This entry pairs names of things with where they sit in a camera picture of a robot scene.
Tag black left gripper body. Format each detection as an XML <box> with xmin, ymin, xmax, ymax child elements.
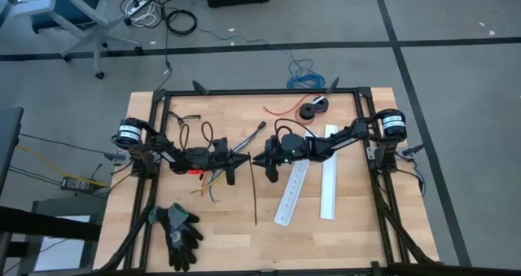
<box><xmin>203</xmin><ymin>137</ymin><xmax>239</xmax><ymax>186</ymax></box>

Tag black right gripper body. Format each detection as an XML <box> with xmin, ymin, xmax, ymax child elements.
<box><xmin>263</xmin><ymin>133</ymin><xmax>310</xmax><ymax>184</ymax></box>

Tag white slotted cable duct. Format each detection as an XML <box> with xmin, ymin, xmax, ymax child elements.
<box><xmin>274</xmin><ymin>129</ymin><xmax>317</xmax><ymax>228</ymax></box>

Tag black zip tie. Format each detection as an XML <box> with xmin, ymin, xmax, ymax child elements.
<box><xmin>247</xmin><ymin>151</ymin><xmax>259</xmax><ymax>227</ymax></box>

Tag white duct cover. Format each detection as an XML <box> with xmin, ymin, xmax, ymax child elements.
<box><xmin>318</xmin><ymin>124</ymin><xmax>339</xmax><ymax>221</ymax></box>

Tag black spool with white label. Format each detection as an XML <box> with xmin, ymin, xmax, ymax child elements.
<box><xmin>312</xmin><ymin>95</ymin><xmax>331</xmax><ymax>114</ymax></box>

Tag grey black work glove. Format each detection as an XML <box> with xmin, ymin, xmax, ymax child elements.
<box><xmin>165</xmin><ymin>202</ymin><xmax>200</xmax><ymax>273</ymax></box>
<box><xmin>147</xmin><ymin>205</ymin><xmax>204</xmax><ymax>253</ymax></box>

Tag black power adapter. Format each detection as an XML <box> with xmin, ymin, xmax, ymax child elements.
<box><xmin>59</xmin><ymin>176</ymin><xmax>96</xmax><ymax>194</ymax></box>

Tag white power strip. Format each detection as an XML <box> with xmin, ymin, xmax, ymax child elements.
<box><xmin>125</xmin><ymin>0</ymin><xmax>160</xmax><ymax>28</ymax></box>
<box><xmin>124</xmin><ymin>0</ymin><xmax>159</xmax><ymax>17</ymax></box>

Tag black bench top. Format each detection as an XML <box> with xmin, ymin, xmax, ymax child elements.
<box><xmin>0</xmin><ymin>204</ymin><xmax>103</xmax><ymax>242</ymax></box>

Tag black desk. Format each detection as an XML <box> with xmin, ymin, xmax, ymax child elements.
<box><xmin>0</xmin><ymin>106</ymin><xmax>25</xmax><ymax>196</ymax></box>

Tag grey office chair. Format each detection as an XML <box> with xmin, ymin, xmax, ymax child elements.
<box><xmin>0</xmin><ymin>0</ymin><xmax>142</xmax><ymax>81</ymax></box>

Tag black right camera cable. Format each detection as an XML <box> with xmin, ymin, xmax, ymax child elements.
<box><xmin>274</xmin><ymin>117</ymin><xmax>311</xmax><ymax>141</ymax></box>

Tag black camera cable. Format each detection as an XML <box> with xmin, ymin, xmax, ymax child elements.
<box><xmin>274</xmin><ymin>117</ymin><xmax>311</xmax><ymax>141</ymax></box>
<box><xmin>167</xmin><ymin>110</ymin><xmax>216</xmax><ymax>151</ymax></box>

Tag black left camera cable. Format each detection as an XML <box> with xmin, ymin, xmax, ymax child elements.
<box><xmin>167</xmin><ymin>110</ymin><xmax>216</xmax><ymax>151</ymax></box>

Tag thin red spool wire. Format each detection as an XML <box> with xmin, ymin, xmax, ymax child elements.
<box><xmin>262</xmin><ymin>92</ymin><xmax>326</xmax><ymax>126</ymax></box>

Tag blue cable coil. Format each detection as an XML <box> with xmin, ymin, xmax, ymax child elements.
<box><xmin>284</xmin><ymin>47</ymin><xmax>327</xmax><ymax>91</ymax></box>

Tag black floor cable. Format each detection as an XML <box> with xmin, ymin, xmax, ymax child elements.
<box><xmin>154</xmin><ymin>7</ymin><xmax>175</xmax><ymax>92</ymax></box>

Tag black cable coil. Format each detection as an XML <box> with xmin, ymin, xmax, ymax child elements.
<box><xmin>165</xmin><ymin>8</ymin><xmax>199</xmax><ymax>37</ymax></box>

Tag yellow floor cable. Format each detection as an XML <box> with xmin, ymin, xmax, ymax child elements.
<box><xmin>15</xmin><ymin>144</ymin><xmax>112</xmax><ymax>188</ymax></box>

